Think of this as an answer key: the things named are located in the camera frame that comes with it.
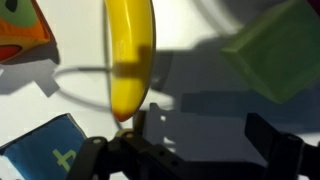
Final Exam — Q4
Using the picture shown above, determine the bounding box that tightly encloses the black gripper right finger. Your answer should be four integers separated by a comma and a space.
244, 112, 304, 174

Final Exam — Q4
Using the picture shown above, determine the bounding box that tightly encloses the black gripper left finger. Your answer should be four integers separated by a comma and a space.
133, 110, 148, 138

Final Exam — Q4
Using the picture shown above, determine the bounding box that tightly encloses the lime yellow-green block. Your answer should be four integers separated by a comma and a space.
220, 0, 320, 105

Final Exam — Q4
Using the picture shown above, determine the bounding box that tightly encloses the yellow banana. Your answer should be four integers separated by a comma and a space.
103, 0, 157, 123

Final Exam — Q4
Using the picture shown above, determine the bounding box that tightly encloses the blue soft cube number four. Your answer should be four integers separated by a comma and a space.
0, 113, 88, 180

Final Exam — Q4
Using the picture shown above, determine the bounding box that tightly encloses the orange soft cube number six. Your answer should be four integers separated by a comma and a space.
0, 0, 53, 63

